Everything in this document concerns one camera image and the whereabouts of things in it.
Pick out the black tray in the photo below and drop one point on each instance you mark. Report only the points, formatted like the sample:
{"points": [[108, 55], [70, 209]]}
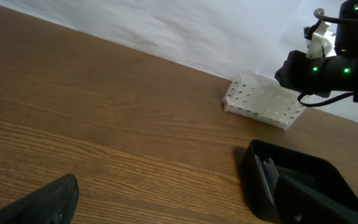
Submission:
{"points": [[322, 174]]}

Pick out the clear test tube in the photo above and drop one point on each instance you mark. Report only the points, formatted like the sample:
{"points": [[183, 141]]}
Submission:
{"points": [[261, 177], [272, 172]]}

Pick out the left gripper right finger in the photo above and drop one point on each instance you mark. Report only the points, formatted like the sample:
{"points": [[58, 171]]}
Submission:
{"points": [[306, 208]]}

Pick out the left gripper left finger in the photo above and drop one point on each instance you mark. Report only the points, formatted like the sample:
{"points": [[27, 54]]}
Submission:
{"points": [[42, 208]]}

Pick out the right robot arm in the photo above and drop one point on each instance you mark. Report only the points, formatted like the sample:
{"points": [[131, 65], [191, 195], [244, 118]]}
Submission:
{"points": [[322, 74]]}

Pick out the white test tube rack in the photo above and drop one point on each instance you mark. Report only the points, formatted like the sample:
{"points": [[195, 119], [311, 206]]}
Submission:
{"points": [[259, 102]]}

